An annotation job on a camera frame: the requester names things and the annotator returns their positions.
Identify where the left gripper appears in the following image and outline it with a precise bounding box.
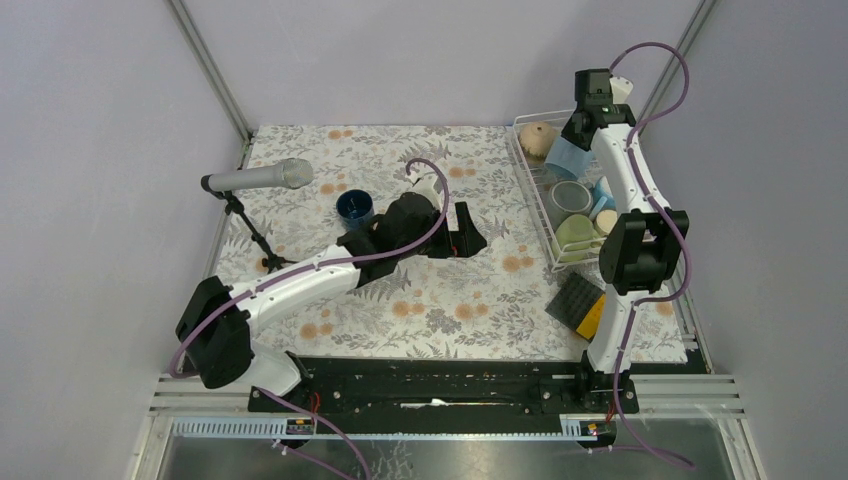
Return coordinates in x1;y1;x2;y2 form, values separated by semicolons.
397;202;487;261

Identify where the light blue cup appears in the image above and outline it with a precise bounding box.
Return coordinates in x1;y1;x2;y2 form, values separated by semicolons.
544;137;594;180

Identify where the grey-green cup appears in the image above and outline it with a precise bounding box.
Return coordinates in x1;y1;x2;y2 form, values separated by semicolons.
546;180;593;227

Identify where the white and blue cup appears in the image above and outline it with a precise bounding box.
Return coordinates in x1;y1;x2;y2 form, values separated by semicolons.
589;176;616;221

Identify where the dark blue cup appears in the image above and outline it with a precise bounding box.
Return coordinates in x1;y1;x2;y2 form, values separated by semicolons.
336;189;374;231

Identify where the silver microphone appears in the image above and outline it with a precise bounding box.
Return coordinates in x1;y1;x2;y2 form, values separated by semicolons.
200;158;314;194

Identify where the black tripod mic stand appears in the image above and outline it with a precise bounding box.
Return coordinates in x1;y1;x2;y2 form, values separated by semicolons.
220;191;294;273

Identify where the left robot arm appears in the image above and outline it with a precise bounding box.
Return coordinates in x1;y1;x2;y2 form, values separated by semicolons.
175;193;487;411

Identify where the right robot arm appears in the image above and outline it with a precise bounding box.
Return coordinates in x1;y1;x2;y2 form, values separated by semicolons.
561;69;689;413

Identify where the beige ribbed cup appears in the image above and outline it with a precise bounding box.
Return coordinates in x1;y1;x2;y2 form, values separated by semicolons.
518;122;558;161

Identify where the light green cup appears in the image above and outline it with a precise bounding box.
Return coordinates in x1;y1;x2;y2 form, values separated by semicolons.
551;214;597;263

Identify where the dark grey building plate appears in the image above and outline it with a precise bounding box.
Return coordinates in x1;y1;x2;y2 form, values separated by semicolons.
545;273;604;333

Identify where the cream cup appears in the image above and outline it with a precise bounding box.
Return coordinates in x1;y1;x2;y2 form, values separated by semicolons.
594;209;618;237

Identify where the floral table mat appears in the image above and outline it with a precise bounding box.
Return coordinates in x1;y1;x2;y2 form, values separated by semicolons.
190;125;690;364

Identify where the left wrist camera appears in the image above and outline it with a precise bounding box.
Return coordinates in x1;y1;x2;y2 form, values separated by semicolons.
409;173;443;211

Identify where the white wire dish rack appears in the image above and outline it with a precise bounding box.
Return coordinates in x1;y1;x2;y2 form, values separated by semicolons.
506;111;664;273

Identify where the right aluminium frame post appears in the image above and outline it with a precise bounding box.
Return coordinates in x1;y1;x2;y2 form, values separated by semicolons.
637;0;720;132

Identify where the aluminium frame post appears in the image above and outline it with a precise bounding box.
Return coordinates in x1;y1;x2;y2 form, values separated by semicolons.
164;0;253;143
637;0;720;132

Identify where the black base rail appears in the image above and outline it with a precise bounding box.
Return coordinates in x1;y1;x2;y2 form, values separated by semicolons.
180;354;710;439

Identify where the white cable duct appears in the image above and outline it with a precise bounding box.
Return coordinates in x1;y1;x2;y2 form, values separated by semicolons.
171;416;617;444

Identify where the left aluminium frame post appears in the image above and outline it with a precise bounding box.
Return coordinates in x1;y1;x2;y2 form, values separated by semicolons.
164;0;253;143

